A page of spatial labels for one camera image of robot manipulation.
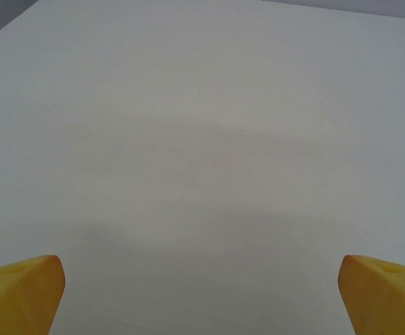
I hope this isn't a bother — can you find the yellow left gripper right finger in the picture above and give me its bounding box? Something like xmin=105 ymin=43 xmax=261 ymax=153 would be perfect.
xmin=337 ymin=254 xmax=405 ymax=335

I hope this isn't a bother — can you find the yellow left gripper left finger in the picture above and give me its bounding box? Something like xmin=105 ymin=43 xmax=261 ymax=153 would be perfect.
xmin=0 ymin=255 xmax=66 ymax=335

